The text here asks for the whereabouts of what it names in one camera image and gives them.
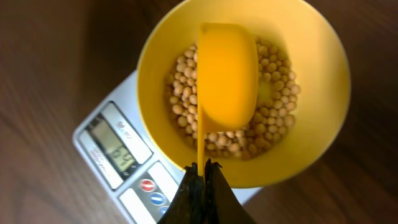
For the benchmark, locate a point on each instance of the yellow plastic bowl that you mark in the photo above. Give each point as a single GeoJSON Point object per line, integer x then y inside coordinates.
{"type": "Point", "coordinates": [318, 58]}

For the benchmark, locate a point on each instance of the soybeans in bowl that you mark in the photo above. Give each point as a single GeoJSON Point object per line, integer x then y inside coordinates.
{"type": "Point", "coordinates": [270, 122]}

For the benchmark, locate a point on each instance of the white digital kitchen scale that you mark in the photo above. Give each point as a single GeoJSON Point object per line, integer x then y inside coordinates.
{"type": "Point", "coordinates": [115, 145]}

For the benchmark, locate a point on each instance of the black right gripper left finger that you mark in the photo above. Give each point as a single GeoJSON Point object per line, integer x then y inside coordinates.
{"type": "Point", "coordinates": [187, 205]}

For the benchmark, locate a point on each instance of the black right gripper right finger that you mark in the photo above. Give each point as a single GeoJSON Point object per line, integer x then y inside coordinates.
{"type": "Point", "coordinates": [222, 206]}

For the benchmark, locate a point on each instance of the yellow measuring scoop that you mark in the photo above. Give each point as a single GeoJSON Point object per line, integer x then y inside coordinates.
{"type": "Point", "coordinates": [227, 70]}

